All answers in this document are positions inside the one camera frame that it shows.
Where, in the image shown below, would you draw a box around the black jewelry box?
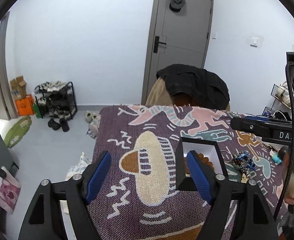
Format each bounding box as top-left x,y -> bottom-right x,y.
175,137 -> 228,191

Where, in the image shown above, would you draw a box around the right hand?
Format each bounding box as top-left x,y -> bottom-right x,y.
283,153 -> 294,205

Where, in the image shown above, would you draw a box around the small doll figure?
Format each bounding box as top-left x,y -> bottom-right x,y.
269,149 -> 283,165

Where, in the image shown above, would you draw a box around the white sneakers on floor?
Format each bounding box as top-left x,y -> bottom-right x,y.
85,111 -> 101,124

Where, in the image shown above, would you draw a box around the patterned purple woven blanket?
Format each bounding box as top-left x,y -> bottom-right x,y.
88,105 -> 283,239

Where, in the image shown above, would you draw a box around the black slippers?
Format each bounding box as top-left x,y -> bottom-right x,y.
47,118 -> 70,132

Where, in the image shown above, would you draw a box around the black shoe rack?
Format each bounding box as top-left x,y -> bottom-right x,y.
32,81 -> 78,120

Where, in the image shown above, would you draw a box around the green oval floor mat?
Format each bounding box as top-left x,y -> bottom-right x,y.
4,115 -> 32,148

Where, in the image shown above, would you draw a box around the orange paper bag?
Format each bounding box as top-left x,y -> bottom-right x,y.
15,95 -> 34,116

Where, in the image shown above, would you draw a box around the pink tote bag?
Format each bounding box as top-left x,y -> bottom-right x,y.
0,166 -> 21,214

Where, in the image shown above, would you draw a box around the cardboard box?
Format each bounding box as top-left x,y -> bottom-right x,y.
10,76 -> 27,100

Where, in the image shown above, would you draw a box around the grey door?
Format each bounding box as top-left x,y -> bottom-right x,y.
141,0 -> 214,103

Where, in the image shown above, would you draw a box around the grey cap on door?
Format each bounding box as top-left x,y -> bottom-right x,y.
169,0 -> 186,12

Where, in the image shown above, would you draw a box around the black wire basket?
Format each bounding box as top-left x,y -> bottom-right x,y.
262,81 -> 292,119

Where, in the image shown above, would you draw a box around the black cable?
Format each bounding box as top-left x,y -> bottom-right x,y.
273,61 -> 294,222

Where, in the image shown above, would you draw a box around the white light switch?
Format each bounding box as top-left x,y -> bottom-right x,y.
250,37 -> 259,48

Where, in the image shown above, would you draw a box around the black door handle lock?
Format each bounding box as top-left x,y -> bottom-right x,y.
153,36 -> 167,53

